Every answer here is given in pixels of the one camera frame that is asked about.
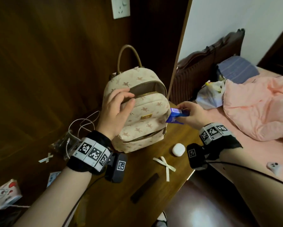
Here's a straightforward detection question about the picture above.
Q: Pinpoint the right marker wristband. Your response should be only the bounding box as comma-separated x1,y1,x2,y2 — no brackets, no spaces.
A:
198,123,243,161

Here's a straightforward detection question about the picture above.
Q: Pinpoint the small white ribbon cross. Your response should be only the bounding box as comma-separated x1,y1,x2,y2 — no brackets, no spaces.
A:
38,152,54,164

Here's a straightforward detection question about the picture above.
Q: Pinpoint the white plastic bag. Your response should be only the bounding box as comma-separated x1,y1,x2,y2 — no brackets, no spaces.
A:
195,79,227,110

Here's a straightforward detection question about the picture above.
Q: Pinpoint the person's right hand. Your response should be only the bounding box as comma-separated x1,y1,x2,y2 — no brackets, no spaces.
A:
175,101,212,130

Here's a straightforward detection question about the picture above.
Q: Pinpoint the white earbuds case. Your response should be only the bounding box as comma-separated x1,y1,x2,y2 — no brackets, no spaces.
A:
172,143,186,158

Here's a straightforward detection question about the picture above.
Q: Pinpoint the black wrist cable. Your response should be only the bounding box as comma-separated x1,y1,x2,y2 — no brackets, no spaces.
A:
61,173,106,227
206,160,283,191

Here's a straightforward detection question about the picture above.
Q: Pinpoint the dark wooden bed headboard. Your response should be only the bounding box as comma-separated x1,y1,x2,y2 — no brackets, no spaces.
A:
169,28,246,106

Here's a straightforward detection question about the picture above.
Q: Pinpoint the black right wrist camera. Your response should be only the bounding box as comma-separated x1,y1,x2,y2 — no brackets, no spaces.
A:
186,143,209,171

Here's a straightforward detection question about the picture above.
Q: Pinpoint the marker wristband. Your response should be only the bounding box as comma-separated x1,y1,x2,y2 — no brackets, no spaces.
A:
66,130,113,175
198,123,243,161

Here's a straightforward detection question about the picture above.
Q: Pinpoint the beige horse-print backpack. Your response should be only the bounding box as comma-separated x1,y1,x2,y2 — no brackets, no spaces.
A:
103,44,172,154

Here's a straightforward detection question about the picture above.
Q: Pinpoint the small grey toy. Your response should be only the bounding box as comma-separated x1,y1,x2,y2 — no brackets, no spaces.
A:
266,162,283,177

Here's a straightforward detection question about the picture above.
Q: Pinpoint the small red-print packet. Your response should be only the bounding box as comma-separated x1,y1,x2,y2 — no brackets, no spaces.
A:
46,171,62,188

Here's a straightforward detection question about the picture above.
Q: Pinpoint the white wall socket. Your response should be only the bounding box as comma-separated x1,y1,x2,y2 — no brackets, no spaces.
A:
111,0,131,20

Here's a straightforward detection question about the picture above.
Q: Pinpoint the white red-print box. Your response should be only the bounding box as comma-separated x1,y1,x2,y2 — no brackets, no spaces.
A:
0,179,23,210

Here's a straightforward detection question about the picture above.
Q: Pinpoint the blue pocket tissue pack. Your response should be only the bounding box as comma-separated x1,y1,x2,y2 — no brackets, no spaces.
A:
165,108,190,125

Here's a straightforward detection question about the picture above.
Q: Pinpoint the dark wooden cabinet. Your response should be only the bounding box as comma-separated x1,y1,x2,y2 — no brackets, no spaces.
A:
257,20,283,76

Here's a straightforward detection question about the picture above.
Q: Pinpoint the left marker wristband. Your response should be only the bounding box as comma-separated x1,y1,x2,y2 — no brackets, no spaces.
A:
66,130,113,175

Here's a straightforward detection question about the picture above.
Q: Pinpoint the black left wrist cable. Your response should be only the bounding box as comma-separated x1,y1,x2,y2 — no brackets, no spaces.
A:
61,173,106,227

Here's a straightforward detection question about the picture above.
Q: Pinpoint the person's left forearm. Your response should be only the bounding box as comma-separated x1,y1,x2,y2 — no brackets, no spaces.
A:
12,166,92,227

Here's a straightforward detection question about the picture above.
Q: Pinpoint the pink quilt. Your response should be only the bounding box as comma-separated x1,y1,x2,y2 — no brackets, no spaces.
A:
223,75,283,146

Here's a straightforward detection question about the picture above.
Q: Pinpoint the large white ribbon cross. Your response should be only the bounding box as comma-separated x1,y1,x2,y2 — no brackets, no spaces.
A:
152,156,177,182

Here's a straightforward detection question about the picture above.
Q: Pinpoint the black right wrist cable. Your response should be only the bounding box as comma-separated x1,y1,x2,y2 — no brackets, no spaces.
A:
206,160,283,191

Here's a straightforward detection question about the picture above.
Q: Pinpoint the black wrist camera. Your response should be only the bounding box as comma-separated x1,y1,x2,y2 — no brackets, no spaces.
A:
186,143,209,171
105,152,128,183

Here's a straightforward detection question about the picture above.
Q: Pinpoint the person's left hand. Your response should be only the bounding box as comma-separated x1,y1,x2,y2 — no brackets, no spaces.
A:
96,88,136,141

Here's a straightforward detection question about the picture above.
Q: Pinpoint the clear bag with dark contents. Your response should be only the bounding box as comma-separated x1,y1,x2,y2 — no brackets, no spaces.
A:
48,132,82,161

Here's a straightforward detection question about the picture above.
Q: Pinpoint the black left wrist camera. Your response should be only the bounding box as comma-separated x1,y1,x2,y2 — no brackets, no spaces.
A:
105,152,128,183

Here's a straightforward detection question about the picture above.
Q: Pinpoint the blue plaid pillow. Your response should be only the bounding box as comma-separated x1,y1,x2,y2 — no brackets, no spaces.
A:
216,56,260,84

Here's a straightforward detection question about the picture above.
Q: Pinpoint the person's right forearm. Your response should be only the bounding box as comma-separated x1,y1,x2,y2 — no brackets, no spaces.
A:
218,148,283,227

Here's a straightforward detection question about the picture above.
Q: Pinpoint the black stick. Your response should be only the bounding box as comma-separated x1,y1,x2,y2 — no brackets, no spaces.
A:
130,173,160,204

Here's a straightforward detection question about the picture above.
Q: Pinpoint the white coiled cable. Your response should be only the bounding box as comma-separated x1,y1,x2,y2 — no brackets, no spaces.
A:
65,110,101,159

